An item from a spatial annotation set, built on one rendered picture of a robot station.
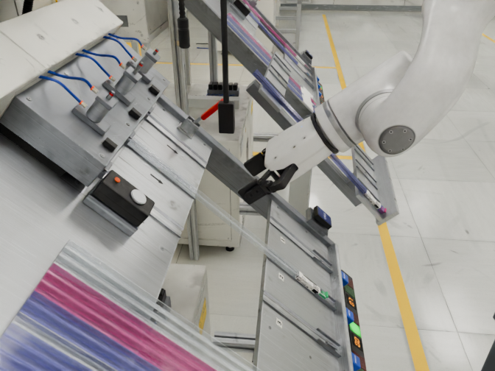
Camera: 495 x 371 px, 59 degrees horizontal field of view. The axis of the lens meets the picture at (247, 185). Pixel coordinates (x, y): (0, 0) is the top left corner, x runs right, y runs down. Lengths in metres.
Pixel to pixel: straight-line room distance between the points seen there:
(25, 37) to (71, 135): 0.15
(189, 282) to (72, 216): 0.58
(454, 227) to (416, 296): 0.61
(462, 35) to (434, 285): 1.65
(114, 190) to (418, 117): 0.40
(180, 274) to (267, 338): 0.48
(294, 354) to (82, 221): 0.39
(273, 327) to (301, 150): 0.29
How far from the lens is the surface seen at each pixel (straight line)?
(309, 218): 1.04
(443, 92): 0.60
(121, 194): 0.60
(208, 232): 2.07
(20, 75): 0.61
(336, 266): 1.01
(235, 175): 0.98
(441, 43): 0.60
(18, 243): 0.55
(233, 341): 1.39
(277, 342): 0.74
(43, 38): 0.70
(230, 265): 2.10
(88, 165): 0.61
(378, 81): 0.66
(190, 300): 1.09
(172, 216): 0.71
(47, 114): 0.61
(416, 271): 2.21
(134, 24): 1.74
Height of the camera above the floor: 1.40
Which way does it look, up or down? 32 degrees down
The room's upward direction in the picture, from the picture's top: straight up
